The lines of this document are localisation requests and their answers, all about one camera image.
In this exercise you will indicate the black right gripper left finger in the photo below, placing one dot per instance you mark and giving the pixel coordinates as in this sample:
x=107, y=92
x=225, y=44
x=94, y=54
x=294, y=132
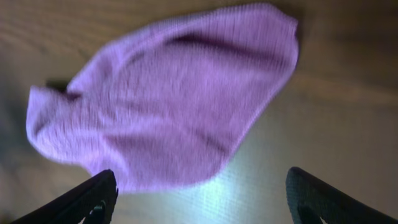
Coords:
x=93, y=201

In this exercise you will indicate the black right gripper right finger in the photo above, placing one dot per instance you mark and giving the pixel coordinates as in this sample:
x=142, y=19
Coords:
x=312, y=200

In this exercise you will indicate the purple microfiber cloth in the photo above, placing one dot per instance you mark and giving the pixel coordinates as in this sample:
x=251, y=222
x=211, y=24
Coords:
x=168, y=106

